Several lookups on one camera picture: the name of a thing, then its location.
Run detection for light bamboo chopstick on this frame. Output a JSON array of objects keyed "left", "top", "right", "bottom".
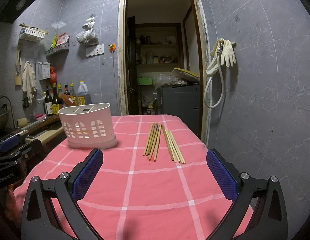
[
  {"left": 166, "top": 130, "right": 177, "bottom": 163},
  {"left": 162, "top": 125, "right": 175, "bottom": 161},
  {"left": 168, "top": 130, "right": 181, "bottom": 163},
  {"left": 170, "top": 131, "right": 185, "bottom": 164}
]

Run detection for dark bamboo chopstick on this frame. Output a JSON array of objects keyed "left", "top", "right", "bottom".
[
  {"left": 143, "top": 123, "right": 156, "bottom": 156},
  {"left": 153, "top": 125, "right": 162, "bottom": 161},
  {"left": 148, "top": 125, "right": 161, "bottom": 160}
]

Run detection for purple-banded bamboo chopstick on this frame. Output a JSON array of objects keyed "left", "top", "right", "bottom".
[{"left": 146, "top": 122, "right": 158, "bottom": 155}]

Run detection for steel sink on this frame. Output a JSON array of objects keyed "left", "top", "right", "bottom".
[{"left": 0, "top": 108, "right": 9, "bottom": 130}]

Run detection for pink soap dish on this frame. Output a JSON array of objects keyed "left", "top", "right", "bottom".
[{"left": 35, "top": 114, "right": 46, "bottom": 121}]

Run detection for dark wine bottle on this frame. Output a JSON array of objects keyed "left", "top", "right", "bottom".
[{"left": 44, "top": 87, "right": 53, "bottom": 116}]

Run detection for dark soy sauce bottle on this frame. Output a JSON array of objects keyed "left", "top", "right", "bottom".
[{"left": 52, "top": 83, "right": 59, "bottom": 115}]

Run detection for white hanging towel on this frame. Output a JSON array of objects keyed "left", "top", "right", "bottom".
[{"left": 21, "top": 61, "right": 37, "bottom": 104}]

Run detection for brown packet on counter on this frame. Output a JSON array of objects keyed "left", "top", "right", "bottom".
[{"left": 60, "top": 94, "right": 76, "bottom": 106}]

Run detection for pink plastic utensil holder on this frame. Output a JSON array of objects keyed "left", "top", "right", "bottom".
[{"left": 58, "top": 102, "right": 117, "bottom": 150}]

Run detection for small sauce bottle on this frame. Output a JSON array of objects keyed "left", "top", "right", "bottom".
[{"left": 64, "top": 84, "right": 70, "bottom": 95}]

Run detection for yellow-cap sauce bottle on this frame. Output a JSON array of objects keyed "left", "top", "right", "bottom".
[{"left": 70, "top": 83, "right": 76, "bottom": 102}]

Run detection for red plastic bag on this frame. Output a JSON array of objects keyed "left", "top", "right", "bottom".
[{"left": 50, "top": 66, "right": 57, "bottom": 84}]

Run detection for wooden knife holder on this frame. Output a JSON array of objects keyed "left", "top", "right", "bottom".
[{"left": 15, "top": 49, "right": 22, "bottom": 86}]

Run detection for large cooking oil jug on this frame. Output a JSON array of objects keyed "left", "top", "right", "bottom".
[{"left": 76, "top": 80, "right": 92, "bottom": 105}]

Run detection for pink checked tablecloth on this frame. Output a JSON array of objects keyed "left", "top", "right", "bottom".
[{"left": 13, "top": 114, "right": 254, "bottom": 240}]

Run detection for grey cabinet in doorway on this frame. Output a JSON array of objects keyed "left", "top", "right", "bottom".
[{"left": 163, "top": 85, "right": 200, "bottom": 135}]

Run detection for green box on shelf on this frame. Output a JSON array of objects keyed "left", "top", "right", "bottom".
[{"left": 137, "top": 77, "right": 152, "bottom": 86}]

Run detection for yellow cushion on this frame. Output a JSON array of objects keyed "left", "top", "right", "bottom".
[{"left": 172, "top": 67, "right": 200, "bottom": 83}]

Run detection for white rubber gloves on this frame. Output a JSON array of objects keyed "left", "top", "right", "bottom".
[{"left": 206, "top": 38, "right": 237, "bottom": 75}]

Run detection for white wall box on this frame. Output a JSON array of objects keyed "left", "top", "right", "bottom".
[{"left": 38, "top": 61, "right": 51, "bottom": 80}]

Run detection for grey wall shelf with packets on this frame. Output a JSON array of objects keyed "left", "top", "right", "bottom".
[{"left": 45, "top": 33, "right": 69, "bottom": 57}]

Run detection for white wall basket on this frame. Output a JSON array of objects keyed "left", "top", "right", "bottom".
[{"left": 19, "top": 23, "right": 48, "bottom": 42}]

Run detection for white wall socket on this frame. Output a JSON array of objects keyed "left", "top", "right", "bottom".
[{"left": 86, "top": 44, "right": 104, "bottom": 57}]

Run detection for white plastic bag on wall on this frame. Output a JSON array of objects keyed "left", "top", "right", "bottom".
[{"left": 76, "top": 15, "right": 98, "bottom": 46}]

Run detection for orange wall hook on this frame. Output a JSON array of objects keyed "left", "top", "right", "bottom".
[{"left": 109, "top": 43, "right": 116, "bottom": 53}]

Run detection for wooden door frame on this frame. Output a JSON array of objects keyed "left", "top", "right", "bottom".
[{"left": 117, "top": 0, "right": 210, "bottom": 144}]

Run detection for white flexible hose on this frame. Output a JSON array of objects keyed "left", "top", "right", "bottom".
[{"left": 203, "top": 52, "right": 226, "bottom": 109}]

